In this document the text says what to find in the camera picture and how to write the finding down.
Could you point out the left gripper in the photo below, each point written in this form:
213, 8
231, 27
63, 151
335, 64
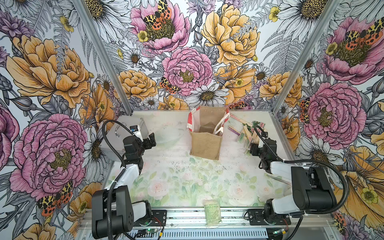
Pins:
148, 145

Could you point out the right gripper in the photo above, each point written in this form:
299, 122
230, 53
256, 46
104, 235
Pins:
253, 148

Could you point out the purple folding fan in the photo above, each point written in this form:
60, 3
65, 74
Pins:
233, 130

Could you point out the burlap tote bag red front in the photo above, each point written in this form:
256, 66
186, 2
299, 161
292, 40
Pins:
206, 126

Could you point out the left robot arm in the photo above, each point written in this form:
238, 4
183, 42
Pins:
113, 212

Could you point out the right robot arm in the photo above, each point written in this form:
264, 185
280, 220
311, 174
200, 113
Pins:
311, 190

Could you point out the thin stick on table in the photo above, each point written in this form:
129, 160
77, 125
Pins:
280, 179

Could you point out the green printed packet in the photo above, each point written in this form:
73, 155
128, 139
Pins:
212, 212

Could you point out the grey metal box with handle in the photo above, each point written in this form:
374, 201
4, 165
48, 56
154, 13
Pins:
115, 133

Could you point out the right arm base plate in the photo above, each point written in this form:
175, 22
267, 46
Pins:
258, 217

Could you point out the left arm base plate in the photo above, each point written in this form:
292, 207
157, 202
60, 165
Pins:
157, 219

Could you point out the aluminium front rail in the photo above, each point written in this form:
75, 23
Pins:
178, 218

